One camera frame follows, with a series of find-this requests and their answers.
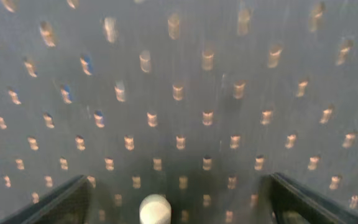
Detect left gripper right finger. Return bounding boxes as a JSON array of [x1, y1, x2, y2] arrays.
[[261, 172, 358, 224]]

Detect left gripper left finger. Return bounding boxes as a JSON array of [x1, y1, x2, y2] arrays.
[[0, 174, 93, 224]]

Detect black and white pliers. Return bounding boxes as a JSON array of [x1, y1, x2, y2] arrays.
[[139, 194, 172, 224]]

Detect black pegboard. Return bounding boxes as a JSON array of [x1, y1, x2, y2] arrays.
[[0, 0, 358, 224]]

